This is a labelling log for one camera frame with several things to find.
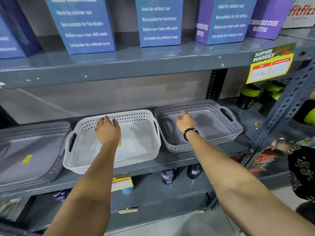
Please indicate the person's left hand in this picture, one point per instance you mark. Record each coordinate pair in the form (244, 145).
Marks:
(107, 131)

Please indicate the person's right hand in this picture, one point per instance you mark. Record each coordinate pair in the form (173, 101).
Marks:
(186, 122)

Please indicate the person's right thumb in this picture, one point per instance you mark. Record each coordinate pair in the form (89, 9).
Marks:
(178, 118)

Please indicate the person's left thumb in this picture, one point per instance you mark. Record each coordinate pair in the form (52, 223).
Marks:
(116, 123)

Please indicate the person's left forearm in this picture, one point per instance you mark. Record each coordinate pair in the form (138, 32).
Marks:
(91, 184)

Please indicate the person's right forearm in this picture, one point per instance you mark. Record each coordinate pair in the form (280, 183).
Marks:
(228, 179)

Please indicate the white perforated plastic basket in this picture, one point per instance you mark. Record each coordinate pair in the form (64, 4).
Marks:
(140, 142)

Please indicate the grey perforated plastic basket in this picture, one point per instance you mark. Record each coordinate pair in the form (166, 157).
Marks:
(214, 125)
(27, 147)

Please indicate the black bottle white label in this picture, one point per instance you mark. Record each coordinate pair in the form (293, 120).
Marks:
(194, 172)

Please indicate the black bottle purple label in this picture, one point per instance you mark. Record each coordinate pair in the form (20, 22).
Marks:
(167, 176)

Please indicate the yellow shelf price tag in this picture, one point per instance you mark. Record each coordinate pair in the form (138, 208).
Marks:
(121, 183)

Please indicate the grey metal shelf rack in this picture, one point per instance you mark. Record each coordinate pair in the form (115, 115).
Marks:
(137, 60)

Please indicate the black shaker bottle green lid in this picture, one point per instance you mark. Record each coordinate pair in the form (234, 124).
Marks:
(306, 115)
(247, 97)
(270, 94)

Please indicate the small shelf label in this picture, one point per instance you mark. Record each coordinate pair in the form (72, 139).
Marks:
(128, 210)

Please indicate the red snack packet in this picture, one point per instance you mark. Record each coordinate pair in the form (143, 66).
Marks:
(263, 159)

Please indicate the yellow sticker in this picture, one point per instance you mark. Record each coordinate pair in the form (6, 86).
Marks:
(27, 159)

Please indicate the purple and blue bottle box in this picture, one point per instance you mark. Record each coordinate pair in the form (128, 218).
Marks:
(224, 22)

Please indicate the green and yellow price tag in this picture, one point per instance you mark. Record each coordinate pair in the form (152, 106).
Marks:
(270, 63)

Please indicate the clear wrapped packets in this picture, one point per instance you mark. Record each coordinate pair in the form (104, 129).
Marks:
(12, 207)

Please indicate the dark blue bottle box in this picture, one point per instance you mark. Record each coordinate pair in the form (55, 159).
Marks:
(12, 29)

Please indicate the white box with red print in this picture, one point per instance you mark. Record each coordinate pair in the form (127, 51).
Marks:
(300, 14)

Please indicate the grey slotted angle post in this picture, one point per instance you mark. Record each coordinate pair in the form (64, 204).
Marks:
(283, 108)

